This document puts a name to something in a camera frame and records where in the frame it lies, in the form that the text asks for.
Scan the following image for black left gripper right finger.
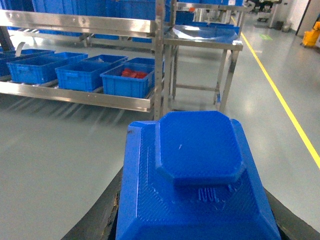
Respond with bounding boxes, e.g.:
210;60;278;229
264;188;320;240

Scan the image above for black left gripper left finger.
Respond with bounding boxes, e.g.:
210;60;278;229
63;169;123;240

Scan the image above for blue plastic block part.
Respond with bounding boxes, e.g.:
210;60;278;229
116;111;281;240

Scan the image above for blue bin with red bags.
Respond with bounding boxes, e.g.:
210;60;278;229
100;57;155;99

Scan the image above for steel roller shelf rack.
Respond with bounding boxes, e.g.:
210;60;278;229
0;0;166;120

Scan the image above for red bubble wrap bags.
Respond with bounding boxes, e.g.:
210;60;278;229
121;68;148;79

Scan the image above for yellow mop bucket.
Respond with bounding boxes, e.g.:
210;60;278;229
302;21;320;47

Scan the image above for stainless steel table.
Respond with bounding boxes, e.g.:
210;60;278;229
162;25;244;114

